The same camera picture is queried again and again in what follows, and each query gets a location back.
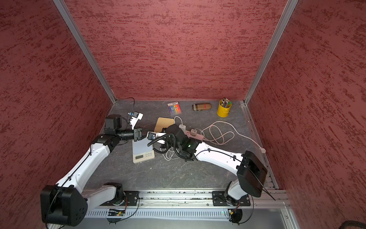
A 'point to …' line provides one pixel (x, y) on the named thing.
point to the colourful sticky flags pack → (174, 108)
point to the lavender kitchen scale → (141, 152)
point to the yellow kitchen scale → (163, 122)
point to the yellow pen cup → (224, 107)
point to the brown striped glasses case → (201, 106)
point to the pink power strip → (198, 137)
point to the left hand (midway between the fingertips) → (152, 135)
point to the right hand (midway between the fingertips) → (158, 134)
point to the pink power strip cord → (220, 132)
